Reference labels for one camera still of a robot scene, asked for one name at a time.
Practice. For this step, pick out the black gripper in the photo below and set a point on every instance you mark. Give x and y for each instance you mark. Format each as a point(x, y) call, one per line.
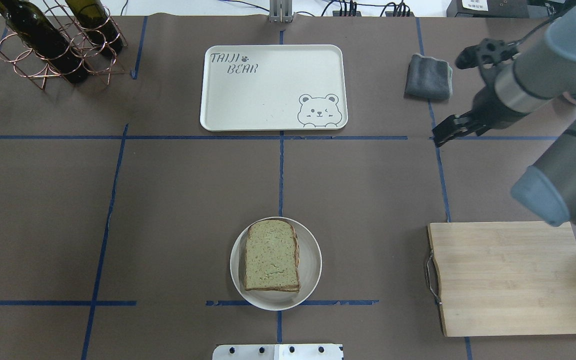
point(494, 108)

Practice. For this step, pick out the bread slice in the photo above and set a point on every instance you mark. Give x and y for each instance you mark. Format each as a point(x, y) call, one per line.
point(271, 228)
point(271, 264)

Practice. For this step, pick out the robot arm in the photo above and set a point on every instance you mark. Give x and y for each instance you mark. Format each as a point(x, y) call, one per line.
point(532, 78)

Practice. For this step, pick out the cream bear tray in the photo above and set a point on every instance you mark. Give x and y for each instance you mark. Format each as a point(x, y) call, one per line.
point(273, 87)

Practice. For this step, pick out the grey folded cloth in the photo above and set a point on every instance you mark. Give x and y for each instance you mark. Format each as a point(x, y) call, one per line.
point(428, 77)

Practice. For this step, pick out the black box with label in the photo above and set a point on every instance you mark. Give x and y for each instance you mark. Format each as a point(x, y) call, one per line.
point(487, 9)

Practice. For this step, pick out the bamboo cutting board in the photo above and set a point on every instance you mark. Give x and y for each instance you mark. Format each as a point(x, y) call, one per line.
point(504, 278)

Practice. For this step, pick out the black power strip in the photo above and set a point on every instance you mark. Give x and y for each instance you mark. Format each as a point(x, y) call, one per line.
point(351, 8)

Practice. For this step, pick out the green wine bottle middle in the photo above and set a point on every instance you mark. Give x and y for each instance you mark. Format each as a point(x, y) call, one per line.
point(101, 31)

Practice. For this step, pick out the green wine bottle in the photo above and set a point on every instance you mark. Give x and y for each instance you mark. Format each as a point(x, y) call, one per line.
point(38, 33)
point(101, 31)

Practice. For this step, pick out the green wine bottle front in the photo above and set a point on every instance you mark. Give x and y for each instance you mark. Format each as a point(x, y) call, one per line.
point(38, 33)

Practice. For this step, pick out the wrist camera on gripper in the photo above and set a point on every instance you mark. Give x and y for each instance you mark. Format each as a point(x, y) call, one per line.
point(487, 52)

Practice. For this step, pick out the aluminium frame post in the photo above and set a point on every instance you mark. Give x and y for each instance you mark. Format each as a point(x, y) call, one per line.
point(281, 11)

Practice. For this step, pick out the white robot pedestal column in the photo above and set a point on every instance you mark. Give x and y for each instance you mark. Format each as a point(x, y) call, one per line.
point(295, 351)

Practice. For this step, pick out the copper wire bottle rack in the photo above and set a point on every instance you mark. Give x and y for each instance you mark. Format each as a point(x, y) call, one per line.
point(70, 40)

